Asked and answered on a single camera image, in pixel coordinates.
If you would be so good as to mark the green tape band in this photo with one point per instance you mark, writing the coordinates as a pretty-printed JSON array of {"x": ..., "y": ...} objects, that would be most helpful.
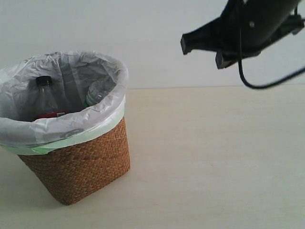
[{"x": 101, "y": 130}]

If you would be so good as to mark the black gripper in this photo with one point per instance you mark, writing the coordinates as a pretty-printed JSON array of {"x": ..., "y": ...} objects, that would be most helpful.
[{"x": 244, "y": 29}]

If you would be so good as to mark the white plastic bin liner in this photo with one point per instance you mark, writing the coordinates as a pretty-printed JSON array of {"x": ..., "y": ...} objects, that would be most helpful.
[{"x": 72, "y": 72}]

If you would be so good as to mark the clear bottle red label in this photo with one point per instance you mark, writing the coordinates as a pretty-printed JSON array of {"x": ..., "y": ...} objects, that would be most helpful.
[{"x": 39, "y": 100}]

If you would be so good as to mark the clear bottle green cap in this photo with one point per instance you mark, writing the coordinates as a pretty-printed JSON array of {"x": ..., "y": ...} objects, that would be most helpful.
[{"x": 98, "y": 90}]

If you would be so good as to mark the brown woven wicker trash basket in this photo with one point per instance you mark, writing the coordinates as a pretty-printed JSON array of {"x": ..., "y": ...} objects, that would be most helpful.
[{"x": 72, "y": 173}]

